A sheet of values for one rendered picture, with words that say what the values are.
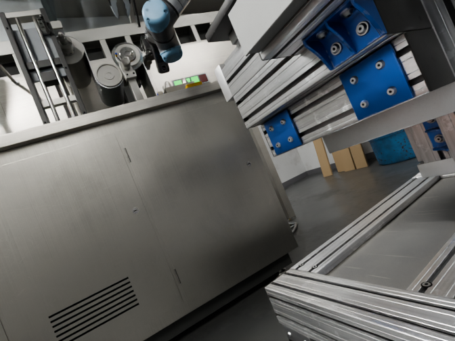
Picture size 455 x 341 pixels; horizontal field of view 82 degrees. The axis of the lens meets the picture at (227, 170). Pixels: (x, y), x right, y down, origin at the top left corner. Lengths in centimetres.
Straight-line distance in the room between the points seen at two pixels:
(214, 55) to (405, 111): 159
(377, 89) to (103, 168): 86
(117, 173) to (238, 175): 47
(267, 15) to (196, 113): 77
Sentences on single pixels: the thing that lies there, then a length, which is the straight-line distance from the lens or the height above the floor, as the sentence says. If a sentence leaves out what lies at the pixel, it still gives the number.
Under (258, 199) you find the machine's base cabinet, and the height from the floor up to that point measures 36.
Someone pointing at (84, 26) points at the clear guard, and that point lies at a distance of 200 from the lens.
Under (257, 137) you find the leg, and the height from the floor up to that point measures 70.
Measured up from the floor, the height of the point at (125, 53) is 125.
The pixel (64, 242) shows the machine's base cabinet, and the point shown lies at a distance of 103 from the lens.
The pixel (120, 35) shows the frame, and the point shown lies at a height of 158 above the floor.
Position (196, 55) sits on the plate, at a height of 135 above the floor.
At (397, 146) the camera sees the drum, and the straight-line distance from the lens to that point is 290.
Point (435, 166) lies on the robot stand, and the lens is 71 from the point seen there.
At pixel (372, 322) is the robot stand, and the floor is 23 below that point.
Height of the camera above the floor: 50
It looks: 1 degrees up
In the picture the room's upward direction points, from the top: 23 degrees counter-clockwise
